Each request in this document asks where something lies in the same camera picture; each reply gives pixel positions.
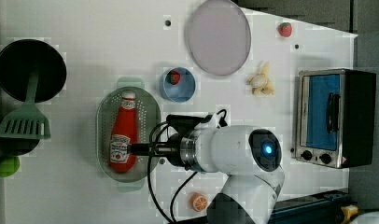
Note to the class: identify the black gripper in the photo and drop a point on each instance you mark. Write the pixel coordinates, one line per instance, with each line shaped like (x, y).
(169, 149)

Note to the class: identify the red plush ketchup bottle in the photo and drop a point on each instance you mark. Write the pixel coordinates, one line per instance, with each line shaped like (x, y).
(124, 133)

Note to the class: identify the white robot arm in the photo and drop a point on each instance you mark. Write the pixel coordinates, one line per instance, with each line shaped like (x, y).
(249, 156)

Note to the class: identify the green oval strainer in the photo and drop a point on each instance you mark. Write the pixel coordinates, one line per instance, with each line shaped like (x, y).
(148, 115)

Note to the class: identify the blue bowl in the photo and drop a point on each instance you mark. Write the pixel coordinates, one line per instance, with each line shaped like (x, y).
(182, 91)

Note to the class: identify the strawberry toy in bowl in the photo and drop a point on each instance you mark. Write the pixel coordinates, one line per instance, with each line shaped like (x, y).
(174, 77)

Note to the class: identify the orange slice toy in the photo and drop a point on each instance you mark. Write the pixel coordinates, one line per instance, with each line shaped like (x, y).
(198, 202)

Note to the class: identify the green slotted spatula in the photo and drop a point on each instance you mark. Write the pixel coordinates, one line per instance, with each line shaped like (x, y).
(27, 121)

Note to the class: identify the green round toy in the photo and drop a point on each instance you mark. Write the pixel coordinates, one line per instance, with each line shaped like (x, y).
(9, 166)

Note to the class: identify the grey round plate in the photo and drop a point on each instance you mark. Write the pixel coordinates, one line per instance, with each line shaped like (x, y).
(219, 37)

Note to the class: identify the peeled banana toy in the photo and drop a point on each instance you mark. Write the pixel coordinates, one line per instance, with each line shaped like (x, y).
(261, 82)

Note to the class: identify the black frying pan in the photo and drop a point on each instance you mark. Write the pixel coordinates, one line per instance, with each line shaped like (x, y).
(22, 57)

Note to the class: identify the red strawberry toy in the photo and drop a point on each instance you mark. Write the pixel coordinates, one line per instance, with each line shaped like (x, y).
(285, 29)

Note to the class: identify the silver black toaster oven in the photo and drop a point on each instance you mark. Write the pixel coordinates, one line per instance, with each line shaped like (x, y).
(335, 117)

